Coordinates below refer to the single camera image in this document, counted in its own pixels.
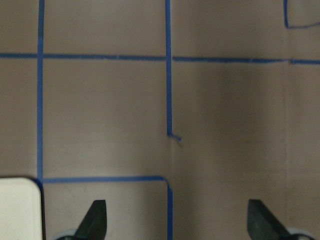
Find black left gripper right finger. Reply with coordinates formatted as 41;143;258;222
247;199;291;240

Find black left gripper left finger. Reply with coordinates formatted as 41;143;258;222
74;200;107;240

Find cream plastic tray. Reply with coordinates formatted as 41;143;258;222
0;177;43;240

